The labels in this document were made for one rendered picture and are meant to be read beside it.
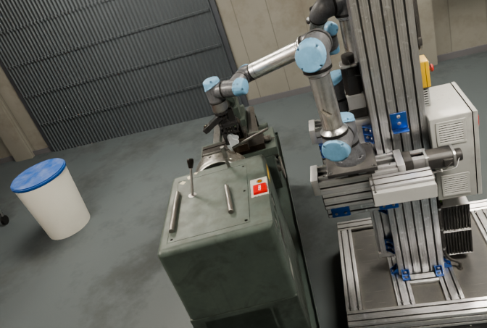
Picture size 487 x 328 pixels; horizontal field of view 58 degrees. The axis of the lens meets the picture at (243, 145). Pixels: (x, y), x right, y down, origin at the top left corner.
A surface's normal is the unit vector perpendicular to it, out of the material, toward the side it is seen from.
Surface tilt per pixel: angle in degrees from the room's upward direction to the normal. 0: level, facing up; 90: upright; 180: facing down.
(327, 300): 0
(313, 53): 82
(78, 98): 90
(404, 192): 90
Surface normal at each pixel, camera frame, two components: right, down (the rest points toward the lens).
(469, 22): -0.11, 0.50
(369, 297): -0.29, -0.84
